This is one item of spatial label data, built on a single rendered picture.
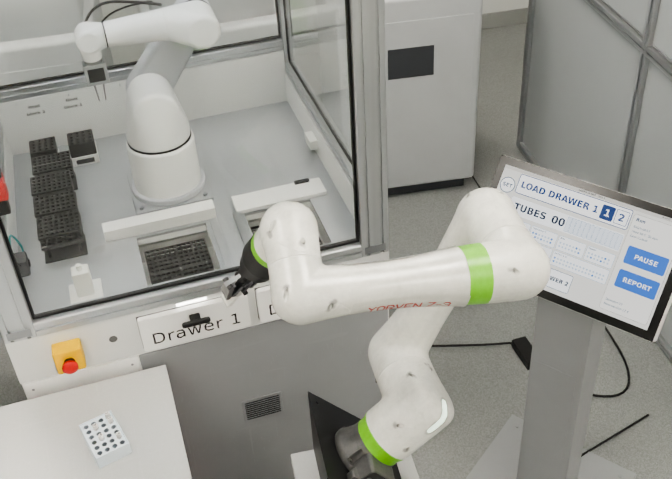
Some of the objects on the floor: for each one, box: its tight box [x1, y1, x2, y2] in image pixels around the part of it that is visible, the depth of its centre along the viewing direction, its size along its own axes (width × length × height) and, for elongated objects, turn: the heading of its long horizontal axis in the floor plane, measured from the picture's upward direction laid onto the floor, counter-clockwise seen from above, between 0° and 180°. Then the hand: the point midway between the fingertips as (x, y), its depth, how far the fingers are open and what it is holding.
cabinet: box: [22, 309, 389, 479], centre depth 304 cm, size 95×103×80 cm
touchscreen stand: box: [466, 297, 637, 479], centre depth 258 cm, size 50×45×102 cm
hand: (231, 295), depth 196 cm, fingers closed
